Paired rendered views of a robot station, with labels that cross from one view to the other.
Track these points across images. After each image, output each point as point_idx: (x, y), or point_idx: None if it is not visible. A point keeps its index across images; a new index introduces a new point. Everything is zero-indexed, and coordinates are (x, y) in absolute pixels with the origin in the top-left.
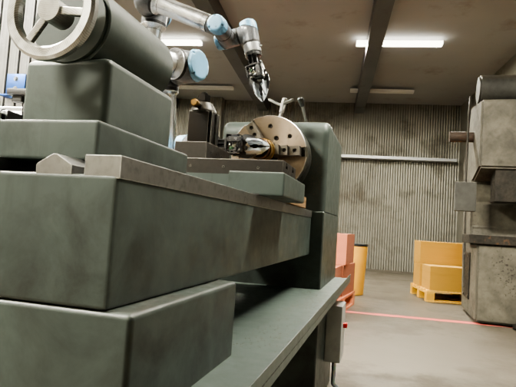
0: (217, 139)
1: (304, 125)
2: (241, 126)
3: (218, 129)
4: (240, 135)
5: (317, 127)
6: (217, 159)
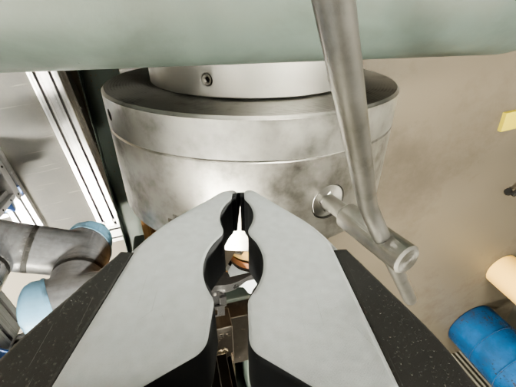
0: (233, 366)
1: (447, 44)
2: (16, 63)
3: (236, 380)
4: (224, 305)
5: (497, 48)
6: (247, 359)
